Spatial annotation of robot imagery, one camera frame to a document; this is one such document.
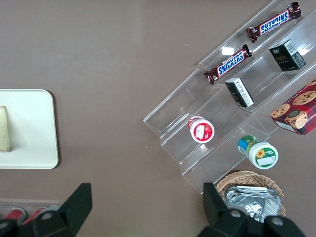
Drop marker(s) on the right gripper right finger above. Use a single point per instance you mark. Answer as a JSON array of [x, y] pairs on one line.
[[219, 217]]

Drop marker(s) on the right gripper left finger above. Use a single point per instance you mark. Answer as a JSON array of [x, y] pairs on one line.
[[71, 212]]

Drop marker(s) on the triangle sandwich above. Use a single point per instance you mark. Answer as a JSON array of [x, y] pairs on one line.
[[4, 130]]

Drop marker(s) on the light wicker basket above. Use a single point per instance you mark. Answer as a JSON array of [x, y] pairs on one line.
[[247, 176]]

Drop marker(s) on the cream plastic serving tray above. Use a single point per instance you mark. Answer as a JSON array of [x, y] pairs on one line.
[[32, 128]]

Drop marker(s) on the silver foil pack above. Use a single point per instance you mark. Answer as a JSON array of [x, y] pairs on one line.
[[254, 202]]

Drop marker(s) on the clear acrylic bottle rack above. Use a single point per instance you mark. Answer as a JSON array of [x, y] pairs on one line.
[[29, 203]]

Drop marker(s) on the green lid sunflower jar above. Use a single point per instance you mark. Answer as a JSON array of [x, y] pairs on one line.
[[261, 154]]

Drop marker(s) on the red lid white jar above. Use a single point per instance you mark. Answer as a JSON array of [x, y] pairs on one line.
[[201, 130]]

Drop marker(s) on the clear acrylic stepped shelf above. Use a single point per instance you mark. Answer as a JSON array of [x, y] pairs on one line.
[[172, 123]]

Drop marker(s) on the small black carton box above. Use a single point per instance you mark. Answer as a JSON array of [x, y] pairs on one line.
[[284, 58], [239, 92]]

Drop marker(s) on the red plaid cookie box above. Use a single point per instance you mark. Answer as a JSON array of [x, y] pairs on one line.
[[298, 111]]

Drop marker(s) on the Snickers chocolate bar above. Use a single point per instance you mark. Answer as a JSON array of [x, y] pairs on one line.
[[274, 22], [229, 64]]

